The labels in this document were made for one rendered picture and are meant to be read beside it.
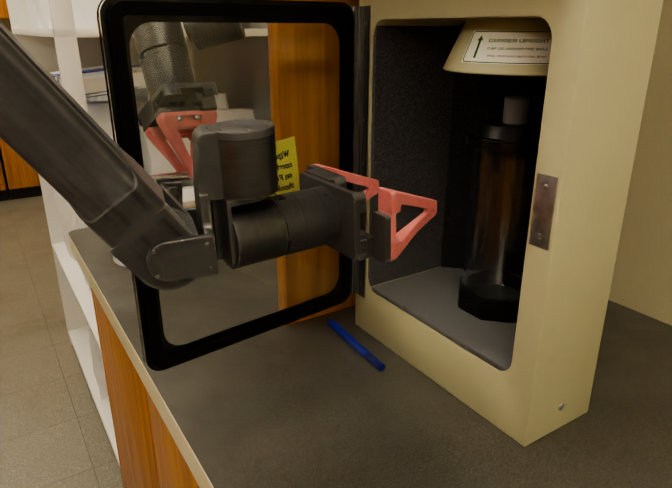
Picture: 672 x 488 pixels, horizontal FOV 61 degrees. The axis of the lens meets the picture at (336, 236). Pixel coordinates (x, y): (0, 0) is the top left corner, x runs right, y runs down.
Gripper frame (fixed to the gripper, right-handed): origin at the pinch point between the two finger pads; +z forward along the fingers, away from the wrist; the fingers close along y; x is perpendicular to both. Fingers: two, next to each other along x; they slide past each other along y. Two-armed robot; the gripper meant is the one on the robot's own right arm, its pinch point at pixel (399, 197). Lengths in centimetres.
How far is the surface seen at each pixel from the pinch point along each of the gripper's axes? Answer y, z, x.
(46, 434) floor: 150, -40, 117
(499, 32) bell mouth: -2.9, 10.4, -16.0
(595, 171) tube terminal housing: -14.5, 11.7, -3.8
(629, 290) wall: 1, 49, 26
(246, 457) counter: 0.1, -19.9, 24.5
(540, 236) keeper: -13.2, 6.4, 1.9
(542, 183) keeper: -12.7, 6.7, -3.1
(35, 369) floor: 198, -39, 117
